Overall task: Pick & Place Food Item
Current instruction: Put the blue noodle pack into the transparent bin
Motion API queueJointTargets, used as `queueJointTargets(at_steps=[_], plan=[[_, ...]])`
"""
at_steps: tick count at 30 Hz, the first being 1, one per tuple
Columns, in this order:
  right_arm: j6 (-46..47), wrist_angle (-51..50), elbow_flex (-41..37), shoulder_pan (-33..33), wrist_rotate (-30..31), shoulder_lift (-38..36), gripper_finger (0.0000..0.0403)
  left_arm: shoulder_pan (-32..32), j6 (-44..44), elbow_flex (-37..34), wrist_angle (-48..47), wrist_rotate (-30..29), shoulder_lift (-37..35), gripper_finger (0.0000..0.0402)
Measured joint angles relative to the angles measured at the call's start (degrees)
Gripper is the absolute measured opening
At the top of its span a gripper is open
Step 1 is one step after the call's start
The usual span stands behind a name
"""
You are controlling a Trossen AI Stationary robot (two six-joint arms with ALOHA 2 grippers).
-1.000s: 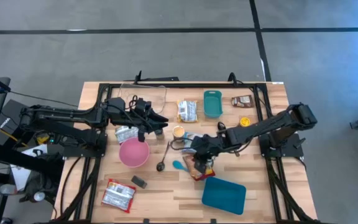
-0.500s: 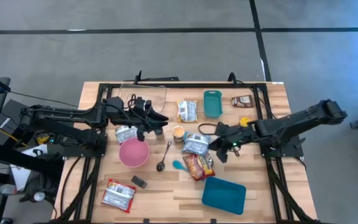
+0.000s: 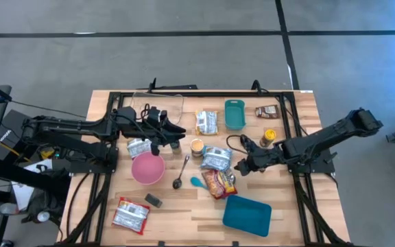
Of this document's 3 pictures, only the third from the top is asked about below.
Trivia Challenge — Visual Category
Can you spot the red-edged white ramen packet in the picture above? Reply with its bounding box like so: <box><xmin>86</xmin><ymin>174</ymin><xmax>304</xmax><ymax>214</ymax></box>
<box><xmin>111</xmin><ymin>197</ymin><xmax>151</xmax><ymax>235</ymax></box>

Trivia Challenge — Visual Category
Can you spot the teal plastic spoon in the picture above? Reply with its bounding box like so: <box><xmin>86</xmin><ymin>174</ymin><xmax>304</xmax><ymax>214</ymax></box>
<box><xmin>189</xmin><ymin>176</ymin><xmax>209</xmax><ymax>191</ymax></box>

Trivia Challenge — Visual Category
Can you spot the small dark green box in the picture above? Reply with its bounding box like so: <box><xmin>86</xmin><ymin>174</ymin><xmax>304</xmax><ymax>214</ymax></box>
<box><xmin>144</xmin><ymin>193</ymin><xmax>163</xmax><ymax>209</ymax></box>

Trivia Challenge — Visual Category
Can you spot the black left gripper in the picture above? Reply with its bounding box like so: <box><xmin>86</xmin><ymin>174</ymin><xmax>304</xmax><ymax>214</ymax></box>
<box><xmin>145</xmin><ymin>106</ymin><xmax>187</xmax><ymax>156</ymax></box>

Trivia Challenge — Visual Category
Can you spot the black desk beam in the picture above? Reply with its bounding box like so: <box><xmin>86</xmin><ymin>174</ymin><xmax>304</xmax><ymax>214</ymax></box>
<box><xmin>0</xmin><ymin>156</ymin><xmax>71</xmax><ymax>200</ymax></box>

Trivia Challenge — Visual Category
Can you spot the pink plastic bowl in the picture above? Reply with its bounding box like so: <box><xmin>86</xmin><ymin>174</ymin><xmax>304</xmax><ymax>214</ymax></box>
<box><xmin>130</xmin><ymin>150</ymin><xmax>166</xmax><ymax>186</ymax></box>

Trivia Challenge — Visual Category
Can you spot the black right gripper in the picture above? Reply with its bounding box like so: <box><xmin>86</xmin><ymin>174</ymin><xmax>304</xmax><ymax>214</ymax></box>
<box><xmin>234</xmin><ymin>137</ymin><xmax>286</xmax><ymax>177</ymax></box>

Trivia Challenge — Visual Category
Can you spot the thin black cable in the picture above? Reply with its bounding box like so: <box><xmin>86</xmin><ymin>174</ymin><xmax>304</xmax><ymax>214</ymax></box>
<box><xmin>10</xmin><ymin>99</ymin><xmax>87</xmax><ymax>119</ymax></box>

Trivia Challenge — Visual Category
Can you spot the brown snack packet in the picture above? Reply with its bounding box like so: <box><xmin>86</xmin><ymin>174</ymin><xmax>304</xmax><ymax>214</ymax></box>
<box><xmin>254</xmin><ymin>104</ymin><xmax>281</xmax><ymax>120</ymax></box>

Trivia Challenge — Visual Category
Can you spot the clear plastic container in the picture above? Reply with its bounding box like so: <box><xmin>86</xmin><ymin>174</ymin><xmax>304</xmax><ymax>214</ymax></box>
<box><xmin>128</xmin><ymin>91</ymin><xmax>185</xmax><ymax>124</ymax></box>

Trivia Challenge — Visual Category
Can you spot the white blue ramen packet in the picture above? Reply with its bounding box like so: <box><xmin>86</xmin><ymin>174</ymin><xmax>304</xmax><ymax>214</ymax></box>
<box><xmin>200</xmin><ymin>145</ymin><xmax>233</xmax><ymax>172</ymax></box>

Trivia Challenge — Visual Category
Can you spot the yellow-lid spice jar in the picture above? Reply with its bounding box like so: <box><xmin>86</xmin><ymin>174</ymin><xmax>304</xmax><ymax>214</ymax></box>
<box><xmin>259</xmin><ymin>128</ymin><xmax>278</xmax><ymax>148</ymax></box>

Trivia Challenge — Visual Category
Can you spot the red yellow ramen packet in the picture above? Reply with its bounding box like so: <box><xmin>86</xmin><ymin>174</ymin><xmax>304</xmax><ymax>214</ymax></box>
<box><xmin>201</xmin><ymin>169</ymin><xmax>239</xmax><ymax>200</ymax></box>

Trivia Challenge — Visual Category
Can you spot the white paper sheet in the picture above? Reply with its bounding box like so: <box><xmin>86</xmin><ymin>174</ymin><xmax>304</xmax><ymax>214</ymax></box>
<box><xmin>12</xmin><ymin>158</ymin><xmax>53</xmax><ymax>211</ymax></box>

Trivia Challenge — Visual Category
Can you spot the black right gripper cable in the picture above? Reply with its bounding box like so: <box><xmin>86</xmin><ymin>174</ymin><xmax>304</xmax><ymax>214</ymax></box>
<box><xmin>226</xmin><ymin>134</ymin><xmax>250</xmax><ymax>154</ymax></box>

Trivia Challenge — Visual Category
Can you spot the dark teal plastic tray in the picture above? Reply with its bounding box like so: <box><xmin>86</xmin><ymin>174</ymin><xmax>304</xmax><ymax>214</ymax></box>
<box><xmin>222</xmin><ymin>194</ymin><xmax>273</xmax><ymax>237</ymax></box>

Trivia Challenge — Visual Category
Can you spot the white ramen noodle packet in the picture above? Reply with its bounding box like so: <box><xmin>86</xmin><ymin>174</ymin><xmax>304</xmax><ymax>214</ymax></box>
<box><xmin>195</xmin><ymin>110</ymin><xmax>219</xmax><ymax>136</ymax></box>

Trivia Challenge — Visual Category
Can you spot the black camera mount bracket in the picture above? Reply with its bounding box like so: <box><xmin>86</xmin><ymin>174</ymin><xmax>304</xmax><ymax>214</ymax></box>
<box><xmin>147</xmin><ymin>78</ymin><xmax>198</xmax><ymax>92</ymax></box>

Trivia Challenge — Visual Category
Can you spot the short dark metal spoon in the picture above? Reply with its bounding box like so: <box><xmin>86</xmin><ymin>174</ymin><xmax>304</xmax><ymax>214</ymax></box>
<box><xmin>172</xmin><ymin>154</ymin><xmax>191</xmax><ymax>190</ymax></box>

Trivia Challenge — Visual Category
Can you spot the thick black cable arch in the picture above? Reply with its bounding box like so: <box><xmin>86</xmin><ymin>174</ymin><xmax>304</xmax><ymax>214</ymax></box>
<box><xmin>250</xmin><ymin>79</ymin><xmax>274</xmax><ymax>94</ymax></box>

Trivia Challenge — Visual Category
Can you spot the mint green plastic basket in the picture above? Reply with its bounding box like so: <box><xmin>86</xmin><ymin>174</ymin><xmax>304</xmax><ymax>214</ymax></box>
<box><xmin>224</xmin><ymin>99</ymin><xmax>247</xmax><ymax>132</ymax></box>

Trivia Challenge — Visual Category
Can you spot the beige-lid seasoning jar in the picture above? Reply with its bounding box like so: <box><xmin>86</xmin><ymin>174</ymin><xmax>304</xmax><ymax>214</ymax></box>
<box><xmin>190</xmin><ymin>138</ymin><xmax>206</xmax><ymax>158</ymax></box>

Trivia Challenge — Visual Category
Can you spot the silver green foil packet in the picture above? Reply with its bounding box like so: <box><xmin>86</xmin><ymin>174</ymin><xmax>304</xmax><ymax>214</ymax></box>
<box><xmin>126</xmin><ymin>137</ymin><xmax>153</xmax><ymax>159</ymax></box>

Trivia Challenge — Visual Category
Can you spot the black equipment box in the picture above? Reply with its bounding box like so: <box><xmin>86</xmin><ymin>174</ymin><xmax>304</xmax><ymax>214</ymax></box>
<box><xmin>0</xmin><ymin>109</ymin><xmax>51</xmax><ymax>162</ymax></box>

